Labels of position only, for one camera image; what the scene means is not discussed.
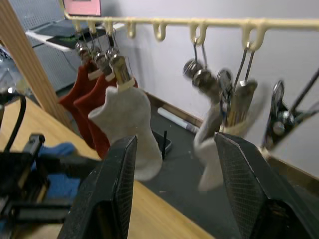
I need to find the metal clothes clip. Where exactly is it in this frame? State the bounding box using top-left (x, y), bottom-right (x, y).
top-left (260, 67), bottom-right (319, 156)
top-left (89, 32), bottom-right (113, 77)
top-left (106, 31), bottom-right (138, 92)
top-left (183, 37), bottom-right (226, 130)
top-left (74, 29), bottom-right (91, 66)
top-left (216, 41), bottom-right (265, 136)

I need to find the black mat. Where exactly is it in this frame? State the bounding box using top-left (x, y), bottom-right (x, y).
top-left (46, 24), bottom-right (105, 49)

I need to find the white shelf board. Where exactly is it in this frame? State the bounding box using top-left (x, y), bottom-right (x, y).
top-left (24, 19), bottom-right (125, 52)

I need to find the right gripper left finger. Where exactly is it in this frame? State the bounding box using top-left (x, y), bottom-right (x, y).
top-left (57, 135), bottom-right (138, 239)

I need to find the wooden post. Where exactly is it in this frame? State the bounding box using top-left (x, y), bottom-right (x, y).
top-left (0, 0), bottom-right (73, 130)

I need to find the blue sock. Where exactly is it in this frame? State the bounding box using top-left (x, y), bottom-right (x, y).
top-left (37, 142), bottom-right (82, 200)

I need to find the light grey sock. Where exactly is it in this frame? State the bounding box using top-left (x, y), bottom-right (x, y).
top-left (88, 86), bottom-right (164, 182)

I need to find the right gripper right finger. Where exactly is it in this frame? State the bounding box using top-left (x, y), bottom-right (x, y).
top-left (214, 132), bottom-right (319, 239)

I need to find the grey perforated panel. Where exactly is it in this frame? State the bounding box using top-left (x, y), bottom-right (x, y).
top-left (9, 0), bottom-right (84, 93)

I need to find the black router with antenna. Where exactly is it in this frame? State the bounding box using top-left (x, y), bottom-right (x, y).
top-left (151, 129), bottom-right (172, 160)

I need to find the white paper roll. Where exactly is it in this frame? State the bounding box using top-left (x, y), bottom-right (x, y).
top-left (157, 107), bottom-right (200, 134)

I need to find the cream plastic hanger rail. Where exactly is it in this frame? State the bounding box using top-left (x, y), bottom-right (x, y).
top-left (59, 0), bottom-right (319, 51)

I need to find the pink paper sign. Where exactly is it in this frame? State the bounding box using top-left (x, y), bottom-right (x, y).
top-left (62, 0), bottom-right (103, 17)

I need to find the red sock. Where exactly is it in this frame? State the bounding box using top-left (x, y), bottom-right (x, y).
top-left (73, 73), bottom-right (113, 160)
top-left (57, 62), bottom-right (98, 150)

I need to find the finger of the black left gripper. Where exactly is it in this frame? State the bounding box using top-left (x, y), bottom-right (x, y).
top-left (11, 202), bottom-right (74, 224)
top-left (23, 134), bottom-right (103, 175)

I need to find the white sock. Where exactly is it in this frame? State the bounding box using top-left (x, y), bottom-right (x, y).
top-left (193, 104), bottom-right (225, 192)

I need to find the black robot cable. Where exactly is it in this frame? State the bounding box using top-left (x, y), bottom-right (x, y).
top-left (4, 95), bottom-right (27, 151)

